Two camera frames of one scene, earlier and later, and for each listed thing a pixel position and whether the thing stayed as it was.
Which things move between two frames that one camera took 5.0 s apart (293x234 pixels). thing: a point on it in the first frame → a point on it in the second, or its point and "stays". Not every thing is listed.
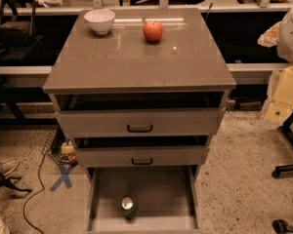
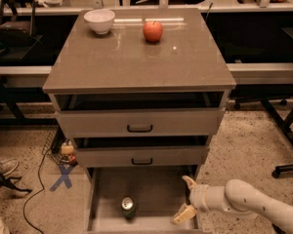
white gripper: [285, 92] → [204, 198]
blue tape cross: [64, 177] stays
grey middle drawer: [142, 150] stays
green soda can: [127, 204] stays
